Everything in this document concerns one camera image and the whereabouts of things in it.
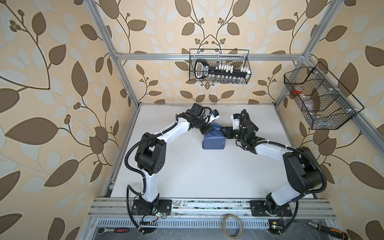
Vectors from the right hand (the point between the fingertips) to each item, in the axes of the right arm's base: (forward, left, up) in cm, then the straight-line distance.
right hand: (223, 129), depth 91 cm
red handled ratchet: (-47, +61, -11) cm, 78 cm away
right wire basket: (-3, -48, +23) cm, 53 cm away
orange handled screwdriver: (-51, -44, -10) cm, 68 cm away
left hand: (+1, +6, +4) cm, 7 cm away
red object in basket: (+9, -39, +22) cm, 46 cm away
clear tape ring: (-49, -2, -9) cm, 50 cm away
